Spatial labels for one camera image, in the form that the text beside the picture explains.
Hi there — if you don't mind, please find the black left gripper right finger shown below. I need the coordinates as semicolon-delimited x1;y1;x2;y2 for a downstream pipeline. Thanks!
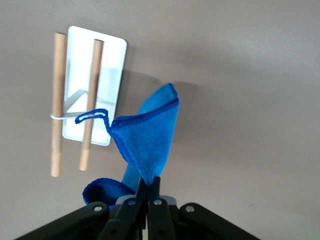
147;176;261;240

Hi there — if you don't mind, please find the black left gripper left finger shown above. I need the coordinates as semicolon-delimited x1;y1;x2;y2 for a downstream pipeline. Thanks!
14;176;150;240

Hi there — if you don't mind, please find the blue microfibre towel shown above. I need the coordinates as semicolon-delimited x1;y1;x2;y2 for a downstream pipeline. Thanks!
74;82;180;211

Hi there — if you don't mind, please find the wooden rack rod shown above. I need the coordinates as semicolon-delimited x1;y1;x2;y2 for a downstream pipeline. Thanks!
78;38;105;172
50;31;69;178

